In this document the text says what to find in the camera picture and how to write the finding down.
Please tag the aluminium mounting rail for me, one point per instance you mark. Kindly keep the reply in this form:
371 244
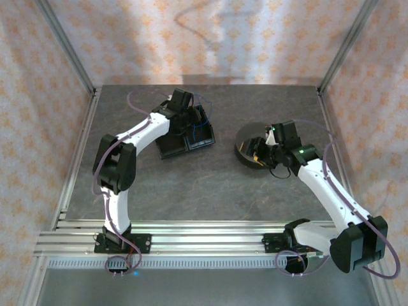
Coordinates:
204 239

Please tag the black plastic compartment tray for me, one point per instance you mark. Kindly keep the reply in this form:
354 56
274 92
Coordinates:
172 148

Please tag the patterned backdrop cloth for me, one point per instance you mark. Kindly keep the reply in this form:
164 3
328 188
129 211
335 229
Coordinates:
204 38

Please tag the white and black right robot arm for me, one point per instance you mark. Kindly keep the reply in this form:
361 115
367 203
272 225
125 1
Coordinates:
331 191

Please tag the aluminium frame post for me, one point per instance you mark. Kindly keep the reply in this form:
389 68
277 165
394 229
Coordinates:
67 44
346 44

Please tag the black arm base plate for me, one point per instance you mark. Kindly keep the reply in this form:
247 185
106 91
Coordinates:
271 243
143 243

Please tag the aluminium table edge rail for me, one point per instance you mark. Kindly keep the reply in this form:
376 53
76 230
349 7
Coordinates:
82 140
325 108

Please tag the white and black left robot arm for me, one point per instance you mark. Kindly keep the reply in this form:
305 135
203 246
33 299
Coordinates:
118 210

